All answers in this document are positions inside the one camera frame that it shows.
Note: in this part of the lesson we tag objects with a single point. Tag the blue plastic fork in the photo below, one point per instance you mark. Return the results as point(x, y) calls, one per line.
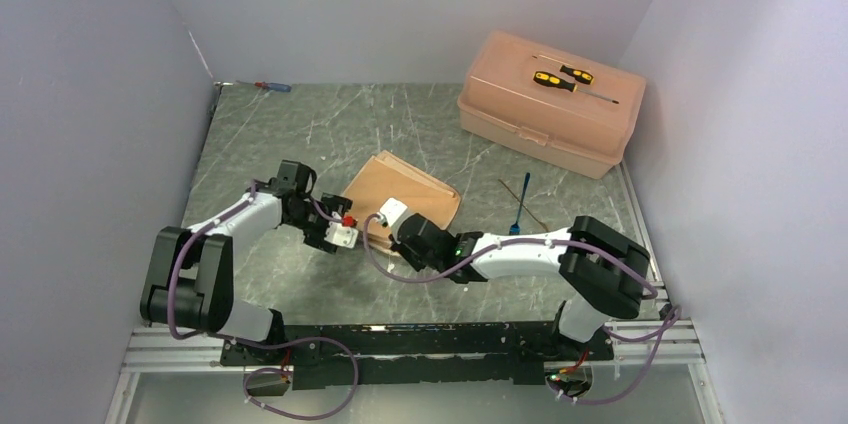
point(515, 227)

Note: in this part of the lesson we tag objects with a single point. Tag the large yellow black screwdriver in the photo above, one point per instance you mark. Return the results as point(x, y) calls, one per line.
point(548, 80)

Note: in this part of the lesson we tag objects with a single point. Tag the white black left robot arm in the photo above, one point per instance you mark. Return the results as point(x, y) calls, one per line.
point(189, 285)

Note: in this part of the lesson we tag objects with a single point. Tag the peach plastic toolbox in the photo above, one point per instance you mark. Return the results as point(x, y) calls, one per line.
point(501, 102)

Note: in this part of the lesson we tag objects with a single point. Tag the aluminium frame rail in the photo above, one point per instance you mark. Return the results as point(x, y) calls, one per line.
point(163, 380)

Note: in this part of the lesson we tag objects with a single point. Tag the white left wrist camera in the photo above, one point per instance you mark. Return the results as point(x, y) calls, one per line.
point(342, 231)

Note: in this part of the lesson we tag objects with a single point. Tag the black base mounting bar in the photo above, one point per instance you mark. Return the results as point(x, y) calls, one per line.
point(337, 355)

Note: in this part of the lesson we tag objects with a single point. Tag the thin wooden chopstick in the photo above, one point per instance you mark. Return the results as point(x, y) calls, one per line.
point(524, 208)

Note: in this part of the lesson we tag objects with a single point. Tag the small yellow black screwdriver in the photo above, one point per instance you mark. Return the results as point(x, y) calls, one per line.
point(579, 75)

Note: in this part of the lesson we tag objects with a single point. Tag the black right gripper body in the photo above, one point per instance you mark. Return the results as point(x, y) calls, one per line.
point(417, 260)

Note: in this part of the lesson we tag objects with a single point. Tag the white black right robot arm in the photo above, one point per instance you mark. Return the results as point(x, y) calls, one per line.
point(606, 269)

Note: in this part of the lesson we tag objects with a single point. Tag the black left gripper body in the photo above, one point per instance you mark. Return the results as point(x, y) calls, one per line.
point(314, 224)

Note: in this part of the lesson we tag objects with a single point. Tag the red blue screwdriver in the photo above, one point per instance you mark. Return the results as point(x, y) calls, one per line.
point(268, 86)

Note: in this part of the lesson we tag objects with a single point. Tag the peach satin napkin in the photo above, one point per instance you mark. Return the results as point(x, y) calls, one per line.
point(386, 176)

